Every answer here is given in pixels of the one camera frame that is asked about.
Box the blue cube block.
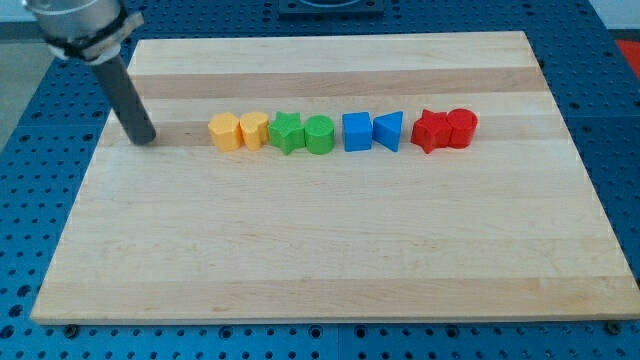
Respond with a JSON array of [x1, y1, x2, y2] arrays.
[[342, 112, 373, 152]]

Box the red object at edge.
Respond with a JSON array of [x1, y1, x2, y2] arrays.
[[616, 40, 640, 78]]

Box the light wooden board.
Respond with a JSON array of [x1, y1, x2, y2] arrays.
[[31, 31, 639, 325]]

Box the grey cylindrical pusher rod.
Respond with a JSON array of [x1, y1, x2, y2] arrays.
[[91, 55, 156, 145]]

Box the yellow hexagon block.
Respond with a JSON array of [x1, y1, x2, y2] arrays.
[[208, 112, 243, 152]]

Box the green cylinder block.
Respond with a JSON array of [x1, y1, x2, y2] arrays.
[[304, 115, 335, 155]]

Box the blue triangle block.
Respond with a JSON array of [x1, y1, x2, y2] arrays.
[[373, 111, 404, 152]]

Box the green star block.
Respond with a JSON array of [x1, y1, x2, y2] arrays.
[[268, 112, 306, 155]]

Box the red cylinder block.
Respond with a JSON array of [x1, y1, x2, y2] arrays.
[[446, 108, 478, 149]]

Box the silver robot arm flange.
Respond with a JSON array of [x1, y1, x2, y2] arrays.
[[22, 0, 144, 65]]

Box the yellow heart block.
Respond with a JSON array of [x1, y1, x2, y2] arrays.
[[240, 112, 269, 151]]

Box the red star block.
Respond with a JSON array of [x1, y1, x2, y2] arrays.
[[411, 109, 452, 154]]

